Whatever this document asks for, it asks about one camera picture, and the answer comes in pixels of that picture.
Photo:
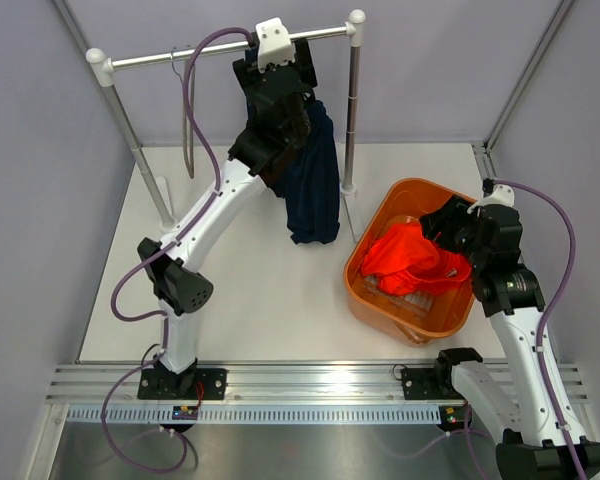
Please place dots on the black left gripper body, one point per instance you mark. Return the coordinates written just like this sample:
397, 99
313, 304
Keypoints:
301, 67

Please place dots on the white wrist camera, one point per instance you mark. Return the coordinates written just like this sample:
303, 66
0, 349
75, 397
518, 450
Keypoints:
494, 193
274, 45

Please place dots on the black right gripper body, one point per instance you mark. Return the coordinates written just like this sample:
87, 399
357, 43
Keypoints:
466, 226

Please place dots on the silver clothes rack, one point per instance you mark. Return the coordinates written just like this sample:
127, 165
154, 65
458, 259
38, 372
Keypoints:
104, 68

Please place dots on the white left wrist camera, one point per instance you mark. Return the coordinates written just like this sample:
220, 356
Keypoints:
274, 45

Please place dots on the orange mesh shorts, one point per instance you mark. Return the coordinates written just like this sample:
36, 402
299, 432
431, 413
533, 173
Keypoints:
403, 261

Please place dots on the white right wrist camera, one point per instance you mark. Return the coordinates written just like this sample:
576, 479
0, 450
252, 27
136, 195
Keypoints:
494, 193

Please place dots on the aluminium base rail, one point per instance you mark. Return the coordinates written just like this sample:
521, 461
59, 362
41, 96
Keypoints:
244, 383

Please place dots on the white slotted cable duct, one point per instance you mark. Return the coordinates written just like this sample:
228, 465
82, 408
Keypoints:
216, 414

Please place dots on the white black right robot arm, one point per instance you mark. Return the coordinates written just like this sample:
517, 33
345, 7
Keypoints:
536, 432

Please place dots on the navy blue shorts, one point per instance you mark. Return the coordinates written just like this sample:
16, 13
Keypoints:
298, 162

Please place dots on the orange plastic basket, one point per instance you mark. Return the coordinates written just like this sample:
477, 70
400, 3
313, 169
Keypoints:
415, 318

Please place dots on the beige hanger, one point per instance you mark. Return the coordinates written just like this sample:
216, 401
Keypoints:
187, 78

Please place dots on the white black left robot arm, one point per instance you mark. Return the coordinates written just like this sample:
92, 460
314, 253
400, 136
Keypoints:
173, 266

